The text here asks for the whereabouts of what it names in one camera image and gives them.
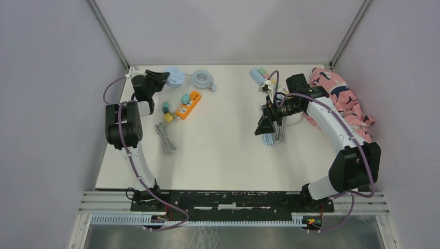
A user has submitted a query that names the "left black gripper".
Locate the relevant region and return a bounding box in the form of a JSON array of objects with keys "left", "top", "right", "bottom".
[{"left": 144, "top": 69, "right": 170, "bottom": 98}]

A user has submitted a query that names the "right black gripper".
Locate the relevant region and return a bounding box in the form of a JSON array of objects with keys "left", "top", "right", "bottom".
[{"left": 255, "top": 95, "right": 303, "bottom": 135}]

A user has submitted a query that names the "round blue power socket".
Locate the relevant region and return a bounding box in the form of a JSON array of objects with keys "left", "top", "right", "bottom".
[{"left": 164, "top": 66, "right": 185, "bottom": 88}]

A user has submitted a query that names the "teal USB charger plug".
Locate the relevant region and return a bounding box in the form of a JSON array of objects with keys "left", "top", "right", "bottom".
[{"left": 162, "top": 102, "right": 170, "bottom": 114}]

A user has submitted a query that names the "yellow USB charger plug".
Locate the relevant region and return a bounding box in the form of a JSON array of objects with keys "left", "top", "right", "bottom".
[{"left": 163, "top": 112, "right": 175, "bottom": 123}]

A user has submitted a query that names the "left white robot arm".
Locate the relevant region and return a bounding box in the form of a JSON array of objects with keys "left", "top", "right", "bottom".
[{"left": 103, "top": 70, "right": 170, "bottom": 211}]

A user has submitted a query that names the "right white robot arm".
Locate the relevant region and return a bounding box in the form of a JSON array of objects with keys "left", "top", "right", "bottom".
[{"left": 254, "top": 74, "right": 381, "bottom": 212}]

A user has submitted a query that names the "teal plug on orange strip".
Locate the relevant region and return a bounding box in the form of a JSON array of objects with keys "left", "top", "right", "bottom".
[{"left": 181, "top": 93, "right": 191, "bottom": 106}]

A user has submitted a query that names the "orange power strip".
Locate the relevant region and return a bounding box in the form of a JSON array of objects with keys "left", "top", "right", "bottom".
[{"left": 175, "top": 91, "right": 202, "bottom": 120}]

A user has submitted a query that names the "white power strip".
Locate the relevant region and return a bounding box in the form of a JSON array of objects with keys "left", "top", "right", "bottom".
[{"left": 277, "top": 87, "right": 290, "bottom": 98}]

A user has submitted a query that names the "long blue power strip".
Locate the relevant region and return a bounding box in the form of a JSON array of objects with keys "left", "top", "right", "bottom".
[{"left": 249, "top": 67, "right": 271, "bottom": 87}]

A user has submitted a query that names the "pink patterned cloth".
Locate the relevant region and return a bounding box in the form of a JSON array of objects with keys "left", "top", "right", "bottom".
[{"left": 309, "top": 68, "right": 375, "bottom": 143}]

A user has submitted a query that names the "grey cable of white strip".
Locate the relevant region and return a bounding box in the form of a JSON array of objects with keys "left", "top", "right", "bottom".
[{"left": 274, "top": 115, "right": 305, "bottom": 143}]

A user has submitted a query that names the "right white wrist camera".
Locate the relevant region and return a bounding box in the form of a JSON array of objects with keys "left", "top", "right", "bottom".
[{"left": 259, "top": 79, "right": 275, "bottom": 102}]

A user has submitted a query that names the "coiled blue socket cable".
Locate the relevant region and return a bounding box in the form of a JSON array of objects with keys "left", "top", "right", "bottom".
[{"left": 184, "top": 70, "right": 218, "bottom": 93}]

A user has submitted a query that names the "grey bundled cable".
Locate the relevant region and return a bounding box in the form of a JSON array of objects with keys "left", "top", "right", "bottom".
[{"left": 155, "top": 121, "right": 176, "bottom": 155}]

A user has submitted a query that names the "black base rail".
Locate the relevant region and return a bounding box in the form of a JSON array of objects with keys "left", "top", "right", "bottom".
[{"left": 130, "top": 190, "right": 335, "bottom": 222}]

